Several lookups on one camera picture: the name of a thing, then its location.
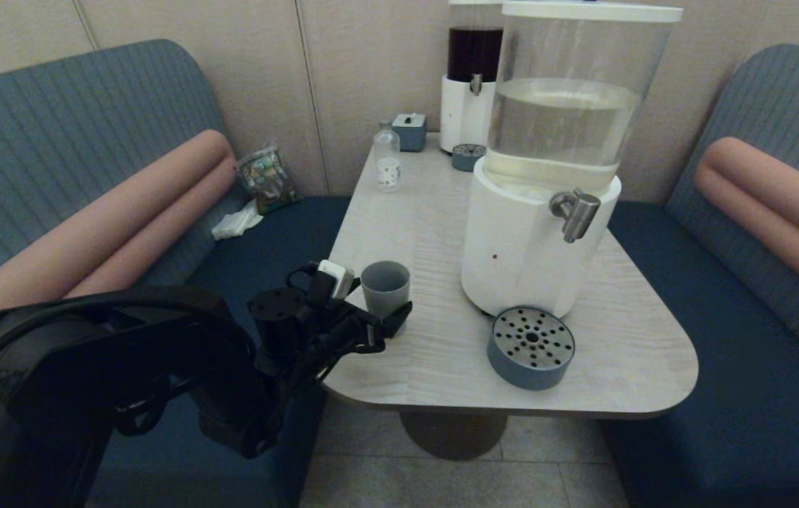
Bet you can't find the grey plastic cup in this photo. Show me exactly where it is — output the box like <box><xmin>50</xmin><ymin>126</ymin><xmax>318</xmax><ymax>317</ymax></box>
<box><xmin>361</xmin><ymin>261</ymin><xmax>411</xmax><ymax>332</ymax></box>

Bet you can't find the large steel dispenser tap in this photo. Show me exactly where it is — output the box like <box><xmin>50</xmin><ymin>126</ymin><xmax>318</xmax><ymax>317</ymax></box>
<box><xmin>549</xmin><ymin>189</ymin><xmax>601</xmax><ymax>244</ymax></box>

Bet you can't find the blue upholstered bench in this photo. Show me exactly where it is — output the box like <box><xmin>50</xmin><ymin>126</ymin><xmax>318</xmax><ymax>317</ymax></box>
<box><xmin>597</xmin><ymin>44</ymin><xmax>799</xmax><ymax>508</ymax></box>
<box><xmin>0</xmin><ymin>39</ymin><xmax>354</xmax><ymax>508</ymax></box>

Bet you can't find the large clear water dispenser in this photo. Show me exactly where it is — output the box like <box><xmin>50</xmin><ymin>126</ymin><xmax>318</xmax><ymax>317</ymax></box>
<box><xmin>461</xmin><ymin>1</ymin><xmax>683</xmax><ymax>320</ymax></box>

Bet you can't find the large blue drip tray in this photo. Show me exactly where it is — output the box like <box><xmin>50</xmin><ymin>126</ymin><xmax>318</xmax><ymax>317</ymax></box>
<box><xmin>487</xmin><ymin>306</ymin><xmax>576</xmax><ymax>391</ymax></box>

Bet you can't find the crumpled white tissue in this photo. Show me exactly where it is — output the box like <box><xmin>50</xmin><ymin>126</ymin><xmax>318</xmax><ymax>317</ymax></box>
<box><xmin>211</xmin><ymin>200</ymin><xmax>264</xmax><ymax>241</ymax></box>

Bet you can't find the small clear bottle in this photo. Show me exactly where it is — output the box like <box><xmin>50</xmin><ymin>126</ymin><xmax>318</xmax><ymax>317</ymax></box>
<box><xmin>373</xmin><ymin>121</ymin><xmax>402</xmax><ymax>193</ymax></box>

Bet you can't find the patterned snack bag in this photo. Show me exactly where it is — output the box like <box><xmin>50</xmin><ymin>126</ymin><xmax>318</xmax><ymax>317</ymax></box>
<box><xmin>236</xmin><ymin>146</ymin><xmax>301</xmax><ymax>214</ymax></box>

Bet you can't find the small blue drip tray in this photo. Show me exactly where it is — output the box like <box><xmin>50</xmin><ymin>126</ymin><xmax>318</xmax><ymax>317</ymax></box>
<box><xmin>451</xmin><ymin>144</ymin><xmax>486</xmax><ymax>173</ymax></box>

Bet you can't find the blue-grey tissue box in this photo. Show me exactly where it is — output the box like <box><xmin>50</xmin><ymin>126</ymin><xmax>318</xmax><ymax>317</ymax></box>
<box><xmin>392</xmin><ymin>113</ymin><xmax>428</xmax><ymax>152</ymax></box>

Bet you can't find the dark drink dispenser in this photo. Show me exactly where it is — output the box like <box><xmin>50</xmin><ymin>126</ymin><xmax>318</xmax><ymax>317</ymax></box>
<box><xmin>440</xmin><ymin>0</ymin><xmax>506</xmax><ymax>155</ymax></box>

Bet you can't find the pink bolster cushion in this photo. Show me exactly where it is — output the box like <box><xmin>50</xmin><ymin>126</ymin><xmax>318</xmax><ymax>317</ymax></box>
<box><xmin>694</xmin><ymin>137</ymin><xmax>799</xmax><ymax>317</ymax></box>
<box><xmin>0</xmin><ymin>129</ymin><xmax>238</xmax><ymax>346</ymax></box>

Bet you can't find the white dispenser lid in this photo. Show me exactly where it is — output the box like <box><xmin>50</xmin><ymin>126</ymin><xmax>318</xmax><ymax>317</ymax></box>
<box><xmin>502</xmin><ymin>1</ymin><xmax>683</xmax><ymax>24</ymax></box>

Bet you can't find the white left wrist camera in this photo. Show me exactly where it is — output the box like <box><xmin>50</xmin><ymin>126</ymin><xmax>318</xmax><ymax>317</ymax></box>
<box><xmin>317</xmin><ymin>260</ymin><xmax>356</xmax><ymax>301</ymax></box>

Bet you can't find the ribbed table pedestal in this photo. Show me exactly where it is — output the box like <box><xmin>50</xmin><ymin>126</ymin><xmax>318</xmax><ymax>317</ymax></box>
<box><xmin>398</xmin><ymin>409</ymin><xmax>510</xmax><ymax>461</ymax></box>

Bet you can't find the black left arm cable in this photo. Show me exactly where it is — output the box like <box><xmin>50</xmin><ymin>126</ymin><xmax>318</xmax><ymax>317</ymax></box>
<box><xmin>0</xmin><ymin>262</ymin><xmax>383</xmax><ymax>459</ymax></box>

